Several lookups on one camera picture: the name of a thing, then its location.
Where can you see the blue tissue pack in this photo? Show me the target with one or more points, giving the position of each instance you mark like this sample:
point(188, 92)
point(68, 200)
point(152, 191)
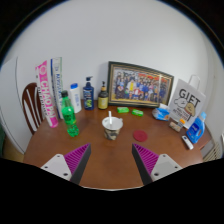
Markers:
point(161, 113)

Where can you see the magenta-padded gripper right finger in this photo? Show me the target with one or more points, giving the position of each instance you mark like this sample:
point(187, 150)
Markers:
point(165, 165)

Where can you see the small white device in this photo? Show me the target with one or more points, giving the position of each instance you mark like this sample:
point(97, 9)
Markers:
point(187, 142)

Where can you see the flat round red coaster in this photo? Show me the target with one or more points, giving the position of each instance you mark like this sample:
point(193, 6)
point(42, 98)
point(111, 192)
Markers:
point(140, 135)

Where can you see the dark blue pump bottle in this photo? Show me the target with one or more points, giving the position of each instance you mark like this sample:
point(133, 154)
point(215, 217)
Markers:
point(88, 96)

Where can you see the brown wooden chair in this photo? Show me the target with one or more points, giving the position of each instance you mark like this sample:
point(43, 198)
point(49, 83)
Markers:
point(30, 103)

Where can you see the framed group picture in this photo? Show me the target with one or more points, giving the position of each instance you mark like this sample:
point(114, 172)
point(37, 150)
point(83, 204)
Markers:
point(138, 85)

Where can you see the blue detergent bottle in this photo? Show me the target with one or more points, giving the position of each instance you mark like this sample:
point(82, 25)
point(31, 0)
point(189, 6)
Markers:
point(196, 130)

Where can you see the small green packet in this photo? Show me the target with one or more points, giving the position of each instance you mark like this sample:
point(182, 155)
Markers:
point(137, 112)
point(123, 109)

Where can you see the amber pump bottle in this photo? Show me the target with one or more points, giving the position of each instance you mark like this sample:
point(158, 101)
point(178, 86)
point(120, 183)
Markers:
point(103, 100)

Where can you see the small patterned box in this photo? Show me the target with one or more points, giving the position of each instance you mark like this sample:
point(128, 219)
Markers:
point(174, 126)

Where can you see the small orange-topped white box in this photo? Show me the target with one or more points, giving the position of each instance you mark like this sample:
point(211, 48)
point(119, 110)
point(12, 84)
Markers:
point(182, 122)

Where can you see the white paper gift bag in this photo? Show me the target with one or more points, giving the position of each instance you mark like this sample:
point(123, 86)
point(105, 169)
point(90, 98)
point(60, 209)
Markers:
point(188, 100)

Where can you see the white blue shuttlecock tube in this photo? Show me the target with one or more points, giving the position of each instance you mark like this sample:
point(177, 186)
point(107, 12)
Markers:
point(57, 83)

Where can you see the white stir stick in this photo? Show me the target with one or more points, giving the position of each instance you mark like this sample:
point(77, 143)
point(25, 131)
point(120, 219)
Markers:
point(110, 116)

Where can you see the green plastic drink bottle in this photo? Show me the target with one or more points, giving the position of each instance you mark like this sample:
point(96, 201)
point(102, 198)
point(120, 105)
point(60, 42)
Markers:
point(69, 115)

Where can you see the patterned paper cup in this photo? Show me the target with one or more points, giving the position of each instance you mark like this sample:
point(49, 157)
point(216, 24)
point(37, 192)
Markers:
point(112, 132)

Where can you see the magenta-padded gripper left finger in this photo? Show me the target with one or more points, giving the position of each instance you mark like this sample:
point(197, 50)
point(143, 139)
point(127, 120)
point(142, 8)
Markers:
point(56, 165)

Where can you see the pink shuttlecock tube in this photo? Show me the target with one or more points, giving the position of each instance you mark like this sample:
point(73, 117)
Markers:
point(46, 93)

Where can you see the white bottle with blue cap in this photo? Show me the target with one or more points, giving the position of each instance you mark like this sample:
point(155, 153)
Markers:
point(76, 98)

